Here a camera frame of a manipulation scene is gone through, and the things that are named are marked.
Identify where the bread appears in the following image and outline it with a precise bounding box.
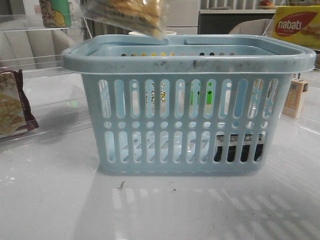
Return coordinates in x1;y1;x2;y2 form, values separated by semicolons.
80;0;169;40

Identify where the light blue plastic basket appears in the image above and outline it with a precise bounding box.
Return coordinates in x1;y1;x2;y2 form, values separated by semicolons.
61;34;316;175

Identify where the white paper cup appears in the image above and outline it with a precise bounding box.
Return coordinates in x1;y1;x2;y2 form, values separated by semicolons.
128;30;177;39

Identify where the clear acrylic left shelf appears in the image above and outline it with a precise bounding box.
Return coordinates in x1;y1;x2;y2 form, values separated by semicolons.
0;15;97;163

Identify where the clear acrylic shelf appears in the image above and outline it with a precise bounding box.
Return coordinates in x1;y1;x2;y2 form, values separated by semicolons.
0;15;97;163
259;12;320;133

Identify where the white cabinet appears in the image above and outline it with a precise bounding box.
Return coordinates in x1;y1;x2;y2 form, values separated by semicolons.
165;0;201;35

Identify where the small beige carton box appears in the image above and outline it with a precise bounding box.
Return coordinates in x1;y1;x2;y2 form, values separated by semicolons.
282;78;309;119

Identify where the clear acrylic right shelf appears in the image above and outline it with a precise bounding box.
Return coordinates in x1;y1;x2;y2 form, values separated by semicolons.
259;12;320;133

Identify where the maroon almond cracker packet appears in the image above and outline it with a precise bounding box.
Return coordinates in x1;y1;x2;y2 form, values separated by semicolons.
0;69;39;139

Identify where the green cartoon snack bag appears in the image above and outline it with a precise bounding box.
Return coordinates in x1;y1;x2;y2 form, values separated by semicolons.
39;0;72;28

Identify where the yellow nabati wafer box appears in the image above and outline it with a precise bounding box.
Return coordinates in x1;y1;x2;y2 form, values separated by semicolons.
270;5;320;51

